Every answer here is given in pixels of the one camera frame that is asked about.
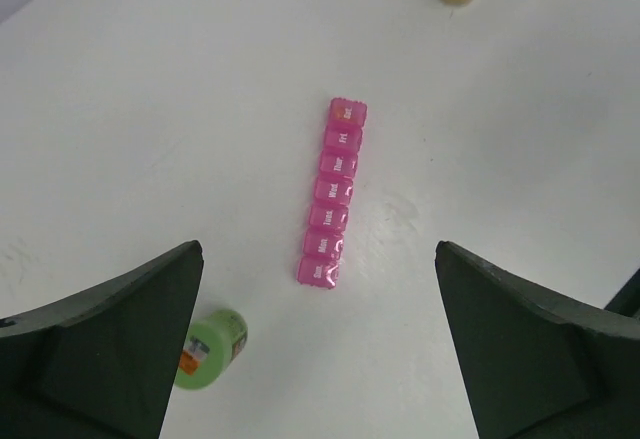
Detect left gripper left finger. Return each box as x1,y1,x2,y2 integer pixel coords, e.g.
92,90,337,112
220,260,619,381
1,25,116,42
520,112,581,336
1,240,204,438

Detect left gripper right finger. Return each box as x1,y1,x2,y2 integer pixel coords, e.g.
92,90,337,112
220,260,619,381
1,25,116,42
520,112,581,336
435,241,639,438

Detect pink weekly pill organizer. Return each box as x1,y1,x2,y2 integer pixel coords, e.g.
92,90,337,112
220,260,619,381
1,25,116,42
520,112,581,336
296,97,368,289

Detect green lidded pill bottle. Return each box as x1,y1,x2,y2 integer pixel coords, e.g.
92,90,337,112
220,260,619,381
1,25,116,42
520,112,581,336
174,309,248,390

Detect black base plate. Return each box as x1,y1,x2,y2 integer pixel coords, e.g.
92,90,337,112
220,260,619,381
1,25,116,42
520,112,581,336
605,270,640,319

